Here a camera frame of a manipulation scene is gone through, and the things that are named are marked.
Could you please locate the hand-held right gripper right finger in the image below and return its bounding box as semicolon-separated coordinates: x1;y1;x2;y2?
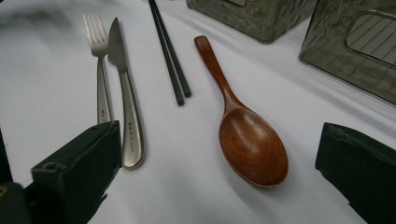
315;121;396;224

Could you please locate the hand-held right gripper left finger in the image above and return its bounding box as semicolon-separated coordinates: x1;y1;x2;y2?
30;120;122;224

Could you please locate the brown wooden spoon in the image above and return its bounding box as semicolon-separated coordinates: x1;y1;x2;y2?
193;35;290;189

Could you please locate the black chopstick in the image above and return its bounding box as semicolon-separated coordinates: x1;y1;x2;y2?
148;0;186;107
152;0;192;99

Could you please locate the silver metal fork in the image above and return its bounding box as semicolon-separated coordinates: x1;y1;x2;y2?
82;13;114;125

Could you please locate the smoky transparent plastic bin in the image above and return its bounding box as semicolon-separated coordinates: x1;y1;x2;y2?
186;0;318;44
299;0;396;106

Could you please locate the silver metal knife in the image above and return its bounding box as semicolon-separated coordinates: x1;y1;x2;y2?
106;17;146;171

